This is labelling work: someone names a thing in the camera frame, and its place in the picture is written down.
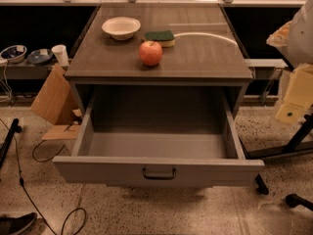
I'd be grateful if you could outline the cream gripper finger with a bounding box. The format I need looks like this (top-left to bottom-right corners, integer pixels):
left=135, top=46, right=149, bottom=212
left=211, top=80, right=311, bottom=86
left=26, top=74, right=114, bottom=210
left=275, top=64, right=313, bottom=124

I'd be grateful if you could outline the green and yellow sponge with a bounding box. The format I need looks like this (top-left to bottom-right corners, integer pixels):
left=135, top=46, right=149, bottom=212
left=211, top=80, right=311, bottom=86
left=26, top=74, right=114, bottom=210
left=144, top=30, right=175, bottom=48

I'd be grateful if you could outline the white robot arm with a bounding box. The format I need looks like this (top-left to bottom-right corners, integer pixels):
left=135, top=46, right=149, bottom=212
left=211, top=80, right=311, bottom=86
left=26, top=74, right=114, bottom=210
left=266, top=0, right=313, bottom=124

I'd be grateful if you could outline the open grey top drawer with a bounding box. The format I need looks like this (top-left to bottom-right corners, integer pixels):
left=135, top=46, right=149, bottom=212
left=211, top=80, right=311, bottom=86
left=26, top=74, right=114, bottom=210
left=53, top=85, right=264, bottom=188

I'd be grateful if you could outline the grey drawer cabinet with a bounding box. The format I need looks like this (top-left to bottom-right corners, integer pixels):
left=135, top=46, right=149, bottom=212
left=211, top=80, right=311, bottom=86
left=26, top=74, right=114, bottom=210
left=66, top=2, right=252, bottom=113

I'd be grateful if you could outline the red apple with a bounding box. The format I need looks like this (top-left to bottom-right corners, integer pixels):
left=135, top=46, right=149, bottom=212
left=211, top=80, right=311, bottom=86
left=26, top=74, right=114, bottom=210
left=139, top=41, right=162, bottom=67

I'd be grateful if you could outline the white paper bowl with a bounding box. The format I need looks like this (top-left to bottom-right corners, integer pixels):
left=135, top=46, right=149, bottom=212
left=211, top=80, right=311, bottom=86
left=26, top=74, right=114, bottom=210
left=102, top=17, right=141, bottom=41

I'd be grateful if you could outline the brown cardboard box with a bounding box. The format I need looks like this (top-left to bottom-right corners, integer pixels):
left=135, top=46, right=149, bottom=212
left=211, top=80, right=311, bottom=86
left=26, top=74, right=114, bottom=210
left=31, top=64, right=82, bottom=140

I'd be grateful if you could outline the white paper cup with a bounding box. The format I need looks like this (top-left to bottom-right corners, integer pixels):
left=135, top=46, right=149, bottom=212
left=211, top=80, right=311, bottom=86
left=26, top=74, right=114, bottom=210
left=52, top=44, right=69, bottom=67

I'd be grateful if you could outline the blue bowl beside cup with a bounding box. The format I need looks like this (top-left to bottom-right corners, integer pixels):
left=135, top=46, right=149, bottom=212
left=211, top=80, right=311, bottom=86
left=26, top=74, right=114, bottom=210
left=27, top=49, right=53, bottom=66

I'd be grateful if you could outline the black stand leg left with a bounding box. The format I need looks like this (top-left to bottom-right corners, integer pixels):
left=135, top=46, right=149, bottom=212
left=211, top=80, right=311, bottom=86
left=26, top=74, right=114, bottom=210
left=0, top=118, right=22, bottom=168

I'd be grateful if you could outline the blue bowl far left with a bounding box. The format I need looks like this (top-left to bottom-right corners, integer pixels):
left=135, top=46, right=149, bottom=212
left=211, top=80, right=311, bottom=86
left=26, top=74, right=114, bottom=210
left=0, top=45, right=27, bottom=64

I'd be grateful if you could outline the grey side shelf left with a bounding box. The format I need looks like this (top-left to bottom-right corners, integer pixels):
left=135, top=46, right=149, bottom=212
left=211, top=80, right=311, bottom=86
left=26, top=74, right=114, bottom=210
left=0, top=61, right=56, bottom=80

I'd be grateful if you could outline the black shoe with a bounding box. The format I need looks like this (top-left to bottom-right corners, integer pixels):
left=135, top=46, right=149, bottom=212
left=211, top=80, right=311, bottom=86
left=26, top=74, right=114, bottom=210
left=0, top=212, right=37, bottom=235

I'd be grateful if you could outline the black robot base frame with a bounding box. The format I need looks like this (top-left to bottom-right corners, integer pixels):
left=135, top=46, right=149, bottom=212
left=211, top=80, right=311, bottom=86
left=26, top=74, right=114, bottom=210
left=243, top=113, right=313, bottom=212

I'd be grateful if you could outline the black drawer handle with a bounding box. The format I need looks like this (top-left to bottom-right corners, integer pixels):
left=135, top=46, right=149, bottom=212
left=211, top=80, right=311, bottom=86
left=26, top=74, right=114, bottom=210
left=142, top=167, right=176, bottom=181

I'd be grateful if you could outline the black floor cable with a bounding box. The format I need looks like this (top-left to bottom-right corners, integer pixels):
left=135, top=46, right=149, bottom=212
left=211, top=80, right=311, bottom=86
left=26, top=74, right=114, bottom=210
left=0, top=117, right=88, bottom=235

